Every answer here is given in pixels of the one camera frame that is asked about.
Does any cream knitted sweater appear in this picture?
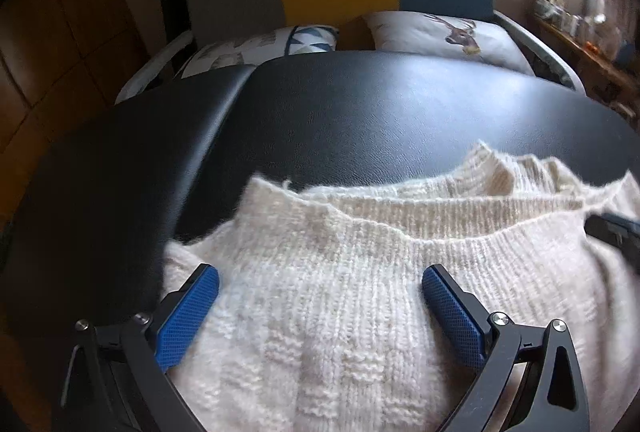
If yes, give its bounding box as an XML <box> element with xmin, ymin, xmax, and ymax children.
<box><xmin>162</xmin><ymin>139</ymin><xmax>640</xmax><ymax>432</ymax></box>

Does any blue bag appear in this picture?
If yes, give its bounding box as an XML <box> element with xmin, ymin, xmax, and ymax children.
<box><xmin>615</xmin><ymin>40</ymin><xmax>637</xmax><ymax>66</ymax></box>

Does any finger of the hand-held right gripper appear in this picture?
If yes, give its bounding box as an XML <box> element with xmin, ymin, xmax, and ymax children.
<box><xmin>584</xmin><ymin>213</ymin><xmax>640</xmax><ymax>272</ymax></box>

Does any clear glass jar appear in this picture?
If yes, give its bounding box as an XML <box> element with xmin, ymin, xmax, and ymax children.
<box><xmin>535</xmin><ymin>0</ymin><xmax>567</xmax><ymax>22</ymax></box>

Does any cluttered wooden side shelf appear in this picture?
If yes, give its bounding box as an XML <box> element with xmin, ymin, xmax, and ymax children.
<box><xmin>530</xmin><ymin>0</ymin><xmax>640</xmax><ymax>124</ymax></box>

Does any black leather padded bench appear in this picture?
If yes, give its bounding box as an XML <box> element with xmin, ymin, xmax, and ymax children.
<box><xmin>0</xmin><ymin>50</ymin><xmax>640</xmax><ymax>323</ymax></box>

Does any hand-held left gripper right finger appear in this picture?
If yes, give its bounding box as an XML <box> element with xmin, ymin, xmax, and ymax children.
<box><xmin>421</xmin><ymin>263</ymin><xmax>592</xmax><ymax>432</ymax></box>

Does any brown wooden wardrobe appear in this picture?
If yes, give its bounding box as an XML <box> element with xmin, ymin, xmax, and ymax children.
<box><xmin>0</xmin><ymin>0</ymin><xmax>167</xmax><ymax>224</ymax></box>

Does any grey deer print pillow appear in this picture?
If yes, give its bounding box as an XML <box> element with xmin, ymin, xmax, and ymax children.
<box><xmin>362</xmin><ymin>11</ymin><xmax>537</xmax><ymax>76</ymax></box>

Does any white geometric print pillow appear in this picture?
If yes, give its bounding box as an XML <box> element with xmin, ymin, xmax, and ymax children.
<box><xmin>180</xmin><ymin>25</ymin><xmax>341</xmax><ymax>82</ymax></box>

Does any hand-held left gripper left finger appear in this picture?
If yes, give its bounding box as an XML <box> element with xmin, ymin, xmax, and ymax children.
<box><xmin>60</xmin><ymin>262</ymin><xmax>221</xmax><ymax>432</ymax></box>

